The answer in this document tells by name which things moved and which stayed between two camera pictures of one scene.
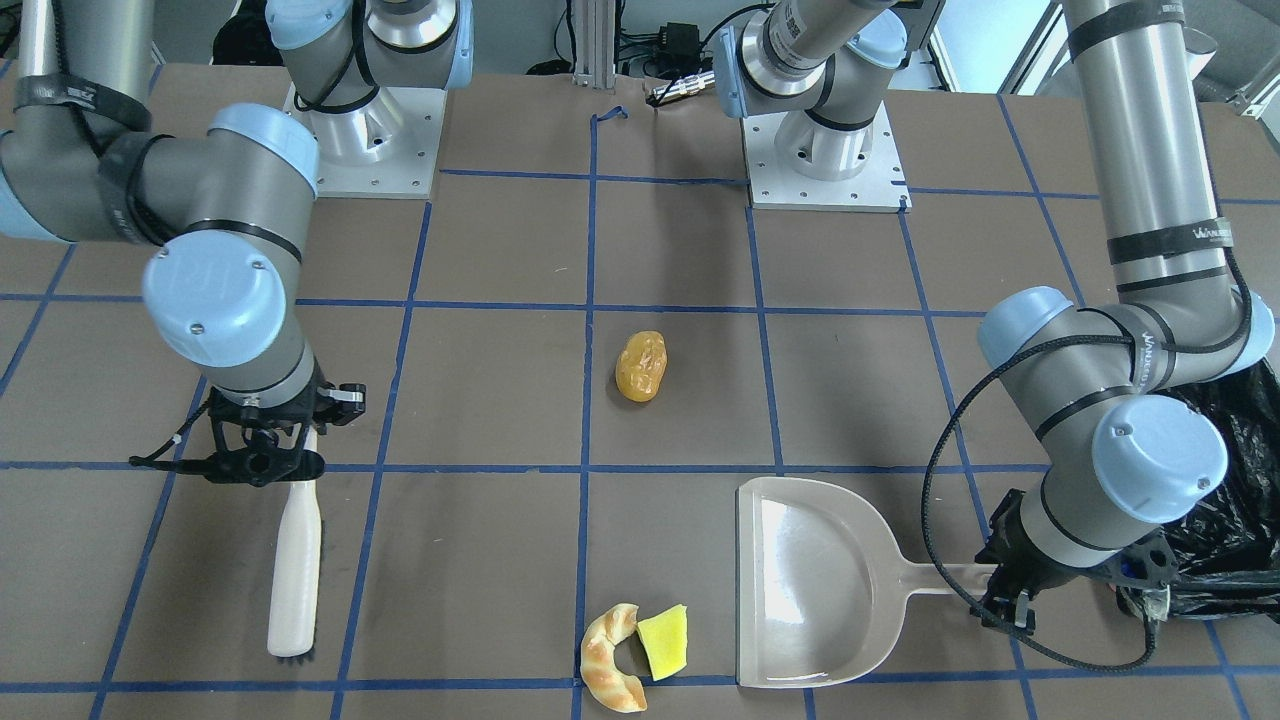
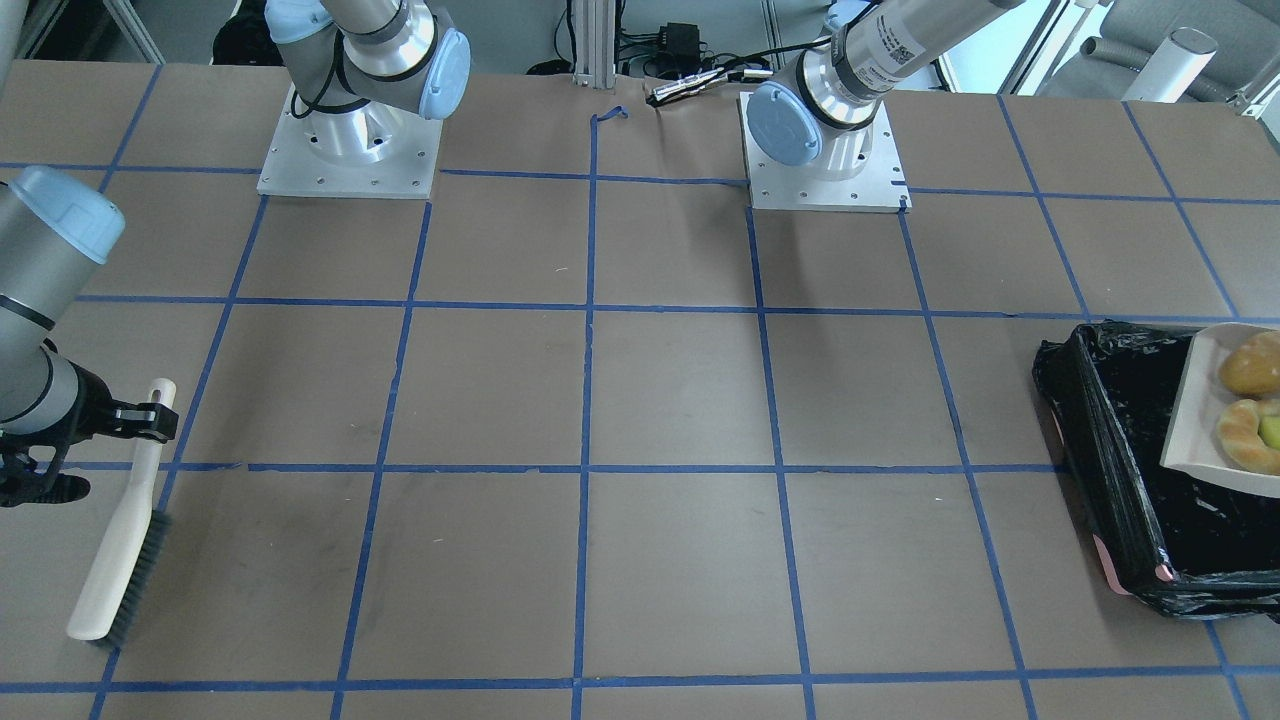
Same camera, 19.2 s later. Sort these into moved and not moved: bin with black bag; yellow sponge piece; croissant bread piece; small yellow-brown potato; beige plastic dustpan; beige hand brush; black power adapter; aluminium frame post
Moved: croissant bread piece; beige hand brush; yellow sponge piece; bin with black bag; beige plastic dustpan; small yellow-brown potato
Not moved: aluminium frame post; black power adapter
